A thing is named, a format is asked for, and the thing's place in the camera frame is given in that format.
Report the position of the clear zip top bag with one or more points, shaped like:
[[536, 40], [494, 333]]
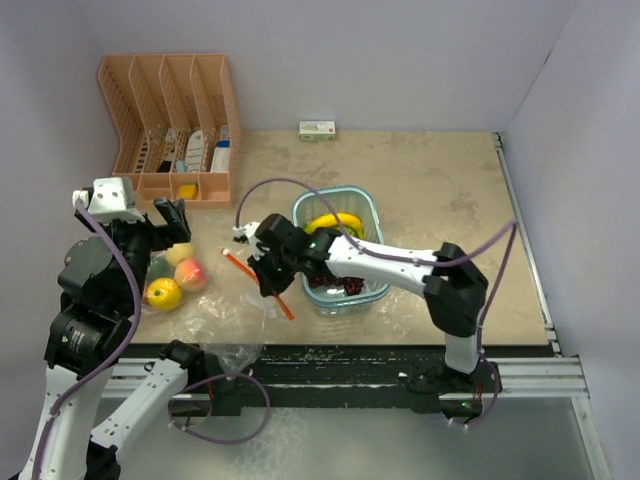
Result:
[[186, 295]]

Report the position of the yellow small box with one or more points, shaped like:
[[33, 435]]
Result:
[[188, 191]]

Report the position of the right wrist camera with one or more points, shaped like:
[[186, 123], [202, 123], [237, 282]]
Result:
[[247, 234]]

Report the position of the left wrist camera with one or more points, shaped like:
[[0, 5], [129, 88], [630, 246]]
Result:
[[109, 199]]

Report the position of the pink desk organizer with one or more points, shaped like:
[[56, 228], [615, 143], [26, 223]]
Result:
[[156, 101]]

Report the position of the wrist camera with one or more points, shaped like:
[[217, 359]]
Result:
[[109, 199], [247, 234]]

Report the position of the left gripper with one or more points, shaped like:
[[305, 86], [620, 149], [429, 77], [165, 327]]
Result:
[[176, 229]]

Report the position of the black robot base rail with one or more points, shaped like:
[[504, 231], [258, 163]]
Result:
[[407, 377]]

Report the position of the light blue plastic basket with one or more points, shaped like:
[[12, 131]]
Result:
[[357, 201]]

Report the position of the yellow banana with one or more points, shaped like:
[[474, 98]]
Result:
[[350, 222]]

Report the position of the yellow apple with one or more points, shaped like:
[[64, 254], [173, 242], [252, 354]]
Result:
[[163, 294]]

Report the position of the white blue box in organizer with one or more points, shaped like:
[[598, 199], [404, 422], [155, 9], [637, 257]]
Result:
[[222, 152]]

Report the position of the white bottle in organizer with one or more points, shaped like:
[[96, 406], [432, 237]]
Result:
[[195, 152]]

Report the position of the green white small box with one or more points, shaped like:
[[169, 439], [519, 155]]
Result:
[[317, 131]]

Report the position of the peach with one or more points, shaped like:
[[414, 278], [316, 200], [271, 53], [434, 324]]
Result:
[[191, 276]]

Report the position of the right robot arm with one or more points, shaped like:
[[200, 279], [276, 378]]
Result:
[[452, 287]]

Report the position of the green lime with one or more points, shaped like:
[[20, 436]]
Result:
[[159, 268]]

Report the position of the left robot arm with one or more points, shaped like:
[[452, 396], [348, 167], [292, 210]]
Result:
[[100, 309]]

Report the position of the dark grape bunch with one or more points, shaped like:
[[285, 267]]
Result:
[[349, 285]]

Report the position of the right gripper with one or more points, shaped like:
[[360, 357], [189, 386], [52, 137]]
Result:
[[270, 284]]

